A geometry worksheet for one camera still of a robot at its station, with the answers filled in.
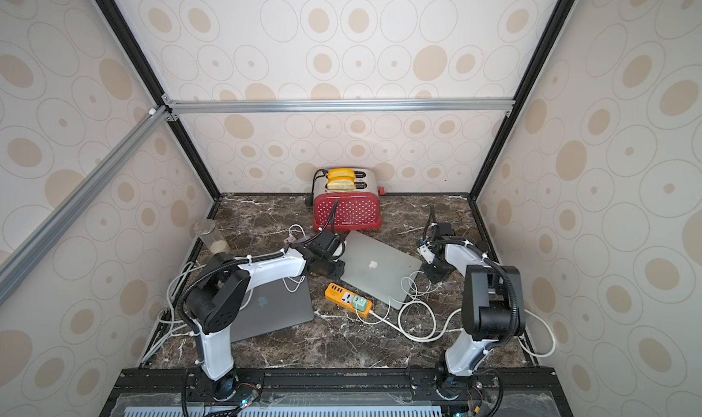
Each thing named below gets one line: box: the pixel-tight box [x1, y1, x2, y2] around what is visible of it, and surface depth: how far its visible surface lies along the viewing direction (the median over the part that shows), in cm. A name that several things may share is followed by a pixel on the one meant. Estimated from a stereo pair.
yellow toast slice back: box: [327, 168, 356, 178], surface depth 100 cm
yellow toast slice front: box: [327, 176, 356, 191], surface depth 99 cm
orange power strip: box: [324, 282, 373, 320], surface depth 89 cm
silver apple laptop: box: [339, 230, 423, 311], surface depth 99 cm
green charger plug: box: [352, 296, 368, 312], surface depth 84 cm
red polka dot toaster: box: [312, 168, 386, 232], surface depth 101 cm
